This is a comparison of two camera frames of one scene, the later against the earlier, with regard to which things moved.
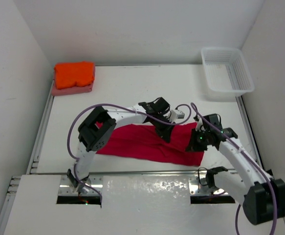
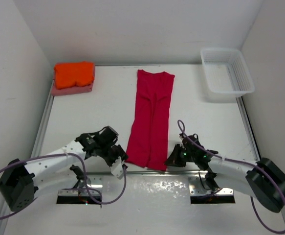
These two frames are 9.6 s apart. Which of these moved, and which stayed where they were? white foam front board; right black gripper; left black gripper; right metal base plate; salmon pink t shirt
Moved: left black gripper; right black gripper
Stayed: salmon pink t shirt; white foam front board; right metal base plate
